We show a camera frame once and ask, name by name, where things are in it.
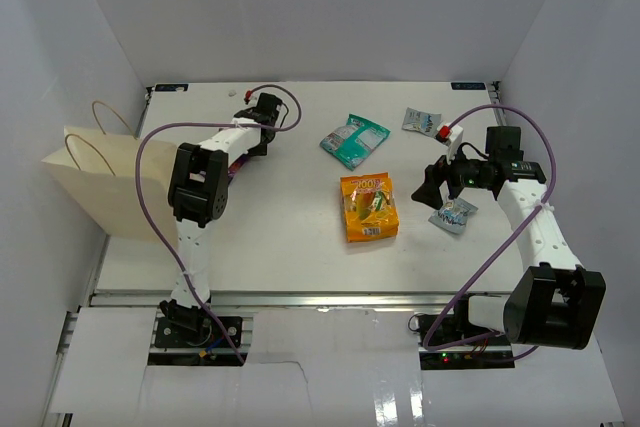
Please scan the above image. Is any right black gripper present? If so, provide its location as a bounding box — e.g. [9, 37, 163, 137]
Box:
[412, 140, 493, 210]

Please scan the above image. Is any orange mango candy bag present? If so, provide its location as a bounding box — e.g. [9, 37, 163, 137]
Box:
[340, 172, 399, 243]

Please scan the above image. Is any purple berry candy packet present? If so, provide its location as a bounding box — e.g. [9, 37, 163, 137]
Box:
[228, 155, 249, 183]

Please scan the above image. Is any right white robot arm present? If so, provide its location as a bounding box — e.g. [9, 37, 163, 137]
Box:
[412, 124, 606, 350]

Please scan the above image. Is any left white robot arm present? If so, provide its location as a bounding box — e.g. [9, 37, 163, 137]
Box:
[160, 93, 288, 346]

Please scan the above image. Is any beige paper bag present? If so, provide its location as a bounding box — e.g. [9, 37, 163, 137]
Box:
[43, 126, 178, 246]

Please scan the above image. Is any grey snack packet near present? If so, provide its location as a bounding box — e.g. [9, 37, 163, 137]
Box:
[429, 198, 478, 235]

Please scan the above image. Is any grey snack packet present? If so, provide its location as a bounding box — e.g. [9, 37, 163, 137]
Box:
[402, 108, 442, 138]
[429, 198, 478, 235]

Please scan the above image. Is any grey snack packet far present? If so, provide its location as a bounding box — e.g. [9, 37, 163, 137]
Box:
[402, 108, 442, 138]

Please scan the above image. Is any teal snack packet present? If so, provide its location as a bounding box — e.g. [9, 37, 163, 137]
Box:
[319, 114, 390, 171]

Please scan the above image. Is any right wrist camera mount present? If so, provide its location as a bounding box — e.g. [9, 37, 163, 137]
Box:
[435, 123, 464, 162]

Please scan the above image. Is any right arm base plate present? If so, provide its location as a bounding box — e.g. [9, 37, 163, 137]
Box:
[407, 313, 515, 372]

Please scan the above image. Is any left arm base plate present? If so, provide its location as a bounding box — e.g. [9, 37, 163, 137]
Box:
[148, 316, 247, 367]

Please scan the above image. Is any aluminium table rail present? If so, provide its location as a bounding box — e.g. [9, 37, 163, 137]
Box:
[89, 290, 521, 309]

